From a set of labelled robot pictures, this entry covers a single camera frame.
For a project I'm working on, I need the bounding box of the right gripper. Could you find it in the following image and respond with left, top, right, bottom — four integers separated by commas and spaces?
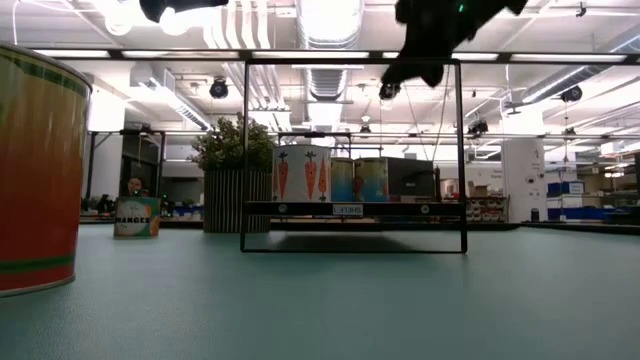
380, 0, 482, 89

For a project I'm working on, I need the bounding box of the cherries tin can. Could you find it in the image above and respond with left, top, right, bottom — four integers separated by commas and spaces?
353, 156, 391, 204

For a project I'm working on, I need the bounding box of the yellow green blue tin can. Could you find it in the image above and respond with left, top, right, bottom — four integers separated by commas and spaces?
330, 156, 356, 204

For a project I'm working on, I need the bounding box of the white carrots tin can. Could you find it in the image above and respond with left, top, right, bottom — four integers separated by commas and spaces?
272, 144, 333, 204

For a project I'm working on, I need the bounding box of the black equipment case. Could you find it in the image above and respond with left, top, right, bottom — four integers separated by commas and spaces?
388, 157, 436, 202

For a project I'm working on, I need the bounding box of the cardboard box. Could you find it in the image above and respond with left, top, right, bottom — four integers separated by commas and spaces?
467, 179, 492, 199

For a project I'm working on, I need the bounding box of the white pillar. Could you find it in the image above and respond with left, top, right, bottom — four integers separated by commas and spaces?
501, 138, 547, 224

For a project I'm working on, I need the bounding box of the storage rack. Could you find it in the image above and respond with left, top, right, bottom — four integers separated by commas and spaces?
464, 196, 509, 224

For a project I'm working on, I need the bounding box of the blue storage bin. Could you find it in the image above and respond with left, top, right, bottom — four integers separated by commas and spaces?
546, 205, 622, 222
546, 180, 587, 197

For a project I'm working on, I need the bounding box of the potted plant striped pot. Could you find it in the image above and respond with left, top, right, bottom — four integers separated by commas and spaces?
189, 116, 274, 234

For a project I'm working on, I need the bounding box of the white ceiling light fixture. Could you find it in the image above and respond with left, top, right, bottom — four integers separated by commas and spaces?
138, 83, 213, 132

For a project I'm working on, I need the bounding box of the person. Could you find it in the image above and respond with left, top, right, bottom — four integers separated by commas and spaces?
125, 176, 147, 199

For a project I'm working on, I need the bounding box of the pineapple tin can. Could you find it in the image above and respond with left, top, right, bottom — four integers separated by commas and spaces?
0, 41, 94, 299

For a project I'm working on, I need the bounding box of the silver ventilation duct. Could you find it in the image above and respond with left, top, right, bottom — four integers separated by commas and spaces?
519, 22, 640, 104
294, 0, 366, 104

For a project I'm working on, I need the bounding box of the background black metal frame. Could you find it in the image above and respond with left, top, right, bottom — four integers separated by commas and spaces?
85, 128, 167, 201
276, 130, 354, 147

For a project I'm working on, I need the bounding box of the black rig frame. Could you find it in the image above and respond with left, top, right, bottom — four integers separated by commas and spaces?
27, 47, 640, 65

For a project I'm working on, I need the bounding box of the black wire shelf rack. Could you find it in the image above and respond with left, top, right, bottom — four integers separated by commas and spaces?
239, 57, 469, 255

